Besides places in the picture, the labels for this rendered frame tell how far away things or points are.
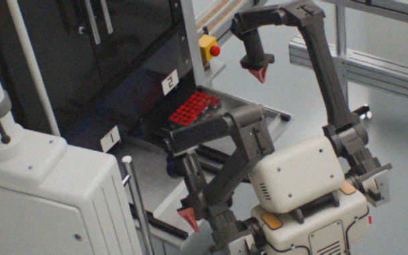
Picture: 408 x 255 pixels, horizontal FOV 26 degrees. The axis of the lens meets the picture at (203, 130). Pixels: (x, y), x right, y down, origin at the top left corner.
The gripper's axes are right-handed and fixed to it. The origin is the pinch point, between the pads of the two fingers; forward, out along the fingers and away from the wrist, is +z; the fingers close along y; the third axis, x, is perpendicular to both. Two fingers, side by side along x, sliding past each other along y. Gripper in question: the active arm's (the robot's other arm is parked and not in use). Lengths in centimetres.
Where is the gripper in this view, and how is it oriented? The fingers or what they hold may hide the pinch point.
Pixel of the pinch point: (262, 80)
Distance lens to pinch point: 298.3
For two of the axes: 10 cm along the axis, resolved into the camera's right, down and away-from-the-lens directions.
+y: -7.9, -1.8, 5.9
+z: 2.6, 7.7, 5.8
